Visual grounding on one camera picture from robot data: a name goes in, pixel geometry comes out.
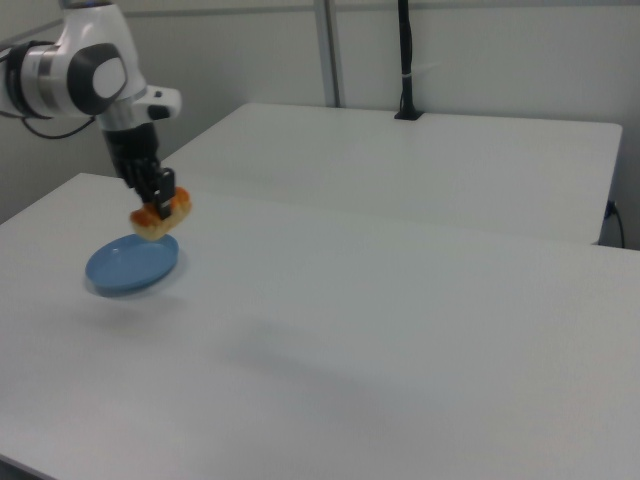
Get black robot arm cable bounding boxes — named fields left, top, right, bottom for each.
left=0, top=41, right=101, bottom=141

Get blue round plate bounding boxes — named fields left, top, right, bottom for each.
left=84, top=233, right=181, bottom=300

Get black camera pole with base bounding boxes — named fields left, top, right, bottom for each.
left=393, top=0, right=427, bottom=122

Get grey aluminium partition post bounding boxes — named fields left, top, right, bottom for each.
left=314, top=0, right=347, bottom=108

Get bread piece with orange crust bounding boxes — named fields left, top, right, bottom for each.
left=129, top=185, right=194, bottom=242

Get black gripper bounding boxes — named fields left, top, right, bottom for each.
left=101, top=121, right=177, bottom=221

